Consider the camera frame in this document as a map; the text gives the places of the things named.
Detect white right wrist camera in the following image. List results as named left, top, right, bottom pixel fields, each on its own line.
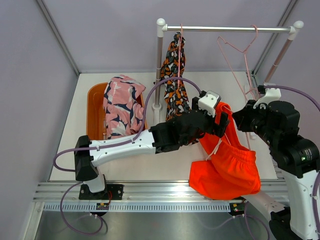
left=253, top=83, right=282, bottom=109

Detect black orange patterned shorts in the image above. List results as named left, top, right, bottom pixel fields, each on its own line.
left=160, top=31, right=190, bottom=121

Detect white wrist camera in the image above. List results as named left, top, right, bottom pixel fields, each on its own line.
left=197, top=90, right=221, bottom=118
left=253, top=83, right=282, bottom=109

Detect pink hanger under patterned shorts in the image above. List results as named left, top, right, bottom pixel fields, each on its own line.
left=177, top=23, right=183, bottom=78

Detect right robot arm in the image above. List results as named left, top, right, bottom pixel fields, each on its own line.
left=232, top=100, right=320, bottom=240

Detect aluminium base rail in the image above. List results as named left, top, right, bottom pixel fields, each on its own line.
left=32, top=180, right=291, bottom=213

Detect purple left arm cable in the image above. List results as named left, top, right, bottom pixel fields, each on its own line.
left=52, top=76, right=203, bottom=235

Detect silver clothes rack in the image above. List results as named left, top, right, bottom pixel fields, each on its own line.
left=151, top=17, right=305, bottom=140

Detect orange plastic basket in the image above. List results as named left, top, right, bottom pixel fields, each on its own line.
left=86, top=82, right=146, bottom=140

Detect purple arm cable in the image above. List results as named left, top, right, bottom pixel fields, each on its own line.
left=52, top=76, right=203, bottom=235
left=194, top=85, right=320, bottom=240

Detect pink navy patterned shorts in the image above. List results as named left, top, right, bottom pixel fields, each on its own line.
left=102, top=74, right=146, bottom=140

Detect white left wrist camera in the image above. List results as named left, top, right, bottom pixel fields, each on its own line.
left=197, top=90, right=221, bottom=118

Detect pink wire hanger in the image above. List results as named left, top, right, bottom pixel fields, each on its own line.
left=216, top=24, right=259, bottom=101

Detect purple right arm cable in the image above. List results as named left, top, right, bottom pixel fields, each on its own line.
left=194, top=85, right=320, bottom=240

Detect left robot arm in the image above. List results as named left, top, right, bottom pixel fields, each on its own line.
left=74, top=97, right=229, bottom=201

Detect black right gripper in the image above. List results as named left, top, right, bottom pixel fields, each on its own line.
left=232, top=99, right=278, bottom=146

